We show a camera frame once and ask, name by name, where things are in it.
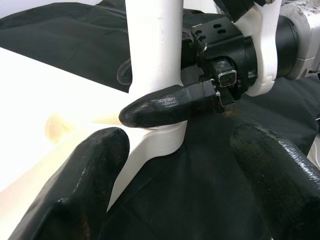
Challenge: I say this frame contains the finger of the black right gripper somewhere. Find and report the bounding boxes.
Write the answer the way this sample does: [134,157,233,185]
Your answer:
[119,79,225,129]
[116,58,133,87]

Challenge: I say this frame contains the black fabric table cover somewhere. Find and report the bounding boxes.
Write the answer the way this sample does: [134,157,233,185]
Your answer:
[0,0,320,240]

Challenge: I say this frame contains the white plastic table leg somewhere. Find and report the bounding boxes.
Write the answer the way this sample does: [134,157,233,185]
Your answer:
[124,0,189,131]

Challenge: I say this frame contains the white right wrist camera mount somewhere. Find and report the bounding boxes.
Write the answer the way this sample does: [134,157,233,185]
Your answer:
[213,0,282,97]

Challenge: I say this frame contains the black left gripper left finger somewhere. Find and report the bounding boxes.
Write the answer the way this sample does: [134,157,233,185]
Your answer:
[7,126,131,240]

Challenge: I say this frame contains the white plastic table top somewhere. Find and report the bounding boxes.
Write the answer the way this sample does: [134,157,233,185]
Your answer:
[0,46,189,240]

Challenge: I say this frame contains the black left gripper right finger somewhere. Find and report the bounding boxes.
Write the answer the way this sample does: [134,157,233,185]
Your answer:
[229,123,320,240]

